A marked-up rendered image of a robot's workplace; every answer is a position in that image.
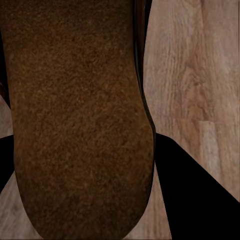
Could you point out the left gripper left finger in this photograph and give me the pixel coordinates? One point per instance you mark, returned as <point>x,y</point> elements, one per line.
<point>6,160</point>

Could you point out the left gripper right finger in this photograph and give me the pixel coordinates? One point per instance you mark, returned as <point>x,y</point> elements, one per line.
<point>198,207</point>

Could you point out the sandal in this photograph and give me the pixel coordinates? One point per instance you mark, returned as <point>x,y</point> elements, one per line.
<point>71,71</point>

